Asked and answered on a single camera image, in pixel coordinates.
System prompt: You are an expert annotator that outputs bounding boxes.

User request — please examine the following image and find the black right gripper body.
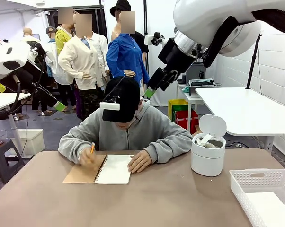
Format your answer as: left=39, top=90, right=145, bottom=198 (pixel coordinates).
left=158, top=37, right=198, bottom=74

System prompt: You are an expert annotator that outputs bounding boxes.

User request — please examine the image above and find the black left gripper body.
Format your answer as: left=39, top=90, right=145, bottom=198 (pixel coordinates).
left=1, top=61, right=43, bottom=95

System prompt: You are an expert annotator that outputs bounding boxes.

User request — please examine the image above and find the spiral notebook with kraft cover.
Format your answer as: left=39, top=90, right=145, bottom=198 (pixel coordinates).
left=62, top=154, right=135, bottom=185

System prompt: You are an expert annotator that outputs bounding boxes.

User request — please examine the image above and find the person's right forearm grey sleeve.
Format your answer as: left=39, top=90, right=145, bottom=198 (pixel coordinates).
left=58, top=132, right=96, bottom=164

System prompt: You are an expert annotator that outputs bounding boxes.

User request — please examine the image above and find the person's left forearm grey sleeve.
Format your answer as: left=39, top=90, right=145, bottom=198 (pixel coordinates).
left=142, top=134, right=193, bottom=164

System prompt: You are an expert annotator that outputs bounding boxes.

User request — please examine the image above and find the crumpled white paper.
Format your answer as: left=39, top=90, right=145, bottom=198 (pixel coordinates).
left=196, top=133, right=220, bottom=149

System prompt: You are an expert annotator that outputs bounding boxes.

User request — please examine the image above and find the person's right hand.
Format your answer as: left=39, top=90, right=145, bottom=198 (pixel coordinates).
left=79, top=148, right=97, bottom=167

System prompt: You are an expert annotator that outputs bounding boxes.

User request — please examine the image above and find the person's left hand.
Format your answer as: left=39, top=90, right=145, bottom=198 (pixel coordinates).
left=127, top=150, right=153, bottom=174

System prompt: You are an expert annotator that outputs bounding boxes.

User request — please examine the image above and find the grey box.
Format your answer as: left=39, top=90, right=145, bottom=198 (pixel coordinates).
left=184, top=61, right=208, bottom=85

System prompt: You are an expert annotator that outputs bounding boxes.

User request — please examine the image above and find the yellow bag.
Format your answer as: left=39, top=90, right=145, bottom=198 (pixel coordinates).
left=168, top=99, right=189, bottom=122

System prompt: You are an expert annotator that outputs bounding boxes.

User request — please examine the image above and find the mannequin in white shirt, cap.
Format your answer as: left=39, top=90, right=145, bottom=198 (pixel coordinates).
left=45, top=26, right=76, bottom=112

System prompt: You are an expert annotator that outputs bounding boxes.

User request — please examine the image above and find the small white table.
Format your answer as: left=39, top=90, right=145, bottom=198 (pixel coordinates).
left=177, top=82, right=205, bottom=132

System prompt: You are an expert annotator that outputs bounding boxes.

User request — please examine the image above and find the grey tray with green cloth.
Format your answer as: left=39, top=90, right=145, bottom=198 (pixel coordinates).
left=188, top=79, right=215, bottom=96

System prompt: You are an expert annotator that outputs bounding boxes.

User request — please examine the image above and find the green bag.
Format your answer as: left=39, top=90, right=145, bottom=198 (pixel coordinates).
left=172, top=104, right=193, bottom=124

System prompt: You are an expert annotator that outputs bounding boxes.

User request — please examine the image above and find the white side table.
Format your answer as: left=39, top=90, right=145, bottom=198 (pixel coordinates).
left=0, top=92, right=31, bottom=158

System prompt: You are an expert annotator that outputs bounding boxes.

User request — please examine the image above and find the mannequin in black puffer jacket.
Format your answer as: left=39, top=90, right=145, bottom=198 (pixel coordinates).
left=23, top=27, right=48, bottom=112

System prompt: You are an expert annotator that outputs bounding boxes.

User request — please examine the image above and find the mannequin in blue shirt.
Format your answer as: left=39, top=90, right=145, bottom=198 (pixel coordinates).
left=106, top=11, right=150, bottom=95

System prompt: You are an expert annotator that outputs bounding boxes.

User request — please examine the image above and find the red bag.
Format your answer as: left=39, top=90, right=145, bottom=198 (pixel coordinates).
left=175, top=110, right=200, bottom=135

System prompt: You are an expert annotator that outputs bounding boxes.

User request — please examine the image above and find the white storage box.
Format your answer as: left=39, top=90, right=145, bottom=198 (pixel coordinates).
left=11, top=129, right=45, bottom=157

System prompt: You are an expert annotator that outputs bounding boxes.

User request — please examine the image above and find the black backdrop pole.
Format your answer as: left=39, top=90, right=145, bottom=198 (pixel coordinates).
left=143, top=0, right=150, bottom=100

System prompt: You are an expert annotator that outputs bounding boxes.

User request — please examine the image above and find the mannequin in yellow-green shirt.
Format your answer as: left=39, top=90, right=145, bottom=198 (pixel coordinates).
left=55, top=7, right=74, bottom=56

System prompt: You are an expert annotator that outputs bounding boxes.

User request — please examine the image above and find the person in camouflage trousers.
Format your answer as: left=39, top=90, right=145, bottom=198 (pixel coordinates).
left=58, top=14, right=106, bottom=119

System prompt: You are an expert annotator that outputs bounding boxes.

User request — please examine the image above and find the person in grey hoodie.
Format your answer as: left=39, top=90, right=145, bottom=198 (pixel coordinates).
left=58, top=98, right=193, bottom=165

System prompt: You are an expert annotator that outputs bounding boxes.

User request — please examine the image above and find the mannequin in white open shirt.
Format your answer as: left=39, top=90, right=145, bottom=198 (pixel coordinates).
left=85, top=32, right=110, bottom=88

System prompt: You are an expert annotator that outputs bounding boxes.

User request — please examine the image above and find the mannequin in black t-shirt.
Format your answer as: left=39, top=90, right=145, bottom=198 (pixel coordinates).
left=110, top=16, right=150, bottom=54

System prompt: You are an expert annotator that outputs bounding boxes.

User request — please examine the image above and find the dark grey plastic stool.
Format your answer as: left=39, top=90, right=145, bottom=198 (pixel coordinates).
left=0, top=139, right=25, bottom=184

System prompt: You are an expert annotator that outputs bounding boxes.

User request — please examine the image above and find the black tripod with tall pole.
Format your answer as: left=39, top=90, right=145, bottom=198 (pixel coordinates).
left=245, top=33, right=263, bottom=90

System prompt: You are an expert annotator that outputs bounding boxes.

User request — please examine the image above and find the large white desk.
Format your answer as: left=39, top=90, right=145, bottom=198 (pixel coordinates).
left=195, top=87, right=285, bottom=155

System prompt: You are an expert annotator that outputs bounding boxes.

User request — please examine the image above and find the black bucket hat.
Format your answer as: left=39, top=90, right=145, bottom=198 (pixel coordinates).
left=109, top=0, right=132, bottom=17

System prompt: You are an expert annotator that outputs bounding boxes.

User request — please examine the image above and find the white round trash bin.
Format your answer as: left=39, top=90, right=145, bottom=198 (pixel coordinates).
left=191, top=114, right=227, bottom=177

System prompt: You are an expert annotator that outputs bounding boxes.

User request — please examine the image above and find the white perforated plastic basket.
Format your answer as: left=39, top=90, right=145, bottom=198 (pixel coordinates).
left=229, top=168, right=285, bottom=227

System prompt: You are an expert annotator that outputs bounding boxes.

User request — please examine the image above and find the black left arm cable sleeve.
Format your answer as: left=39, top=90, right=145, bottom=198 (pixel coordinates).
left=0, top=74, right=23, bottom=121

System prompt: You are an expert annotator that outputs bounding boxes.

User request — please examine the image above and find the black arm cable sleeve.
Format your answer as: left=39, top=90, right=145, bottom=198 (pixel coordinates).
left=202, top=9, right=285, bottom=69
left=0, top=74, right=23, bottom=121

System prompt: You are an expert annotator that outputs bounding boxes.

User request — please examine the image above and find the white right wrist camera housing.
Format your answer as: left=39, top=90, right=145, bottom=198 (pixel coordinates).
left=144, top=32, right=167, bottom=47

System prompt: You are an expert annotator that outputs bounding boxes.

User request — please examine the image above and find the white head camera box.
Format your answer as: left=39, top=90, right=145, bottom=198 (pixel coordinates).
left=99, top=102, right=121, bottom=112

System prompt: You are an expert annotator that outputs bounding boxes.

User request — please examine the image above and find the black right arm cable sleeve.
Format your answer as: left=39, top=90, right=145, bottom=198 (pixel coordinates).
left=202, top=9, right=285, bottom=69

